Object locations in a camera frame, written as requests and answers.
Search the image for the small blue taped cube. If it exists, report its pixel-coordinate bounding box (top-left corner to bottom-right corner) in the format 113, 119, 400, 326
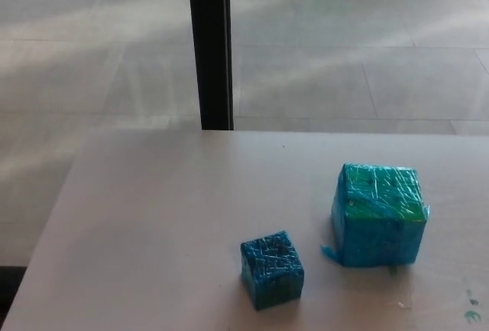
239, 230, 305, 312

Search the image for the big blue-green taped cube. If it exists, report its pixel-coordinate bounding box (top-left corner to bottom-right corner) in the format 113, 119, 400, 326
319, 162, 432, 270

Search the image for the black vertical window post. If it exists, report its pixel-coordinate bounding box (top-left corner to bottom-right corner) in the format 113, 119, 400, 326
186, 0, 235, 131

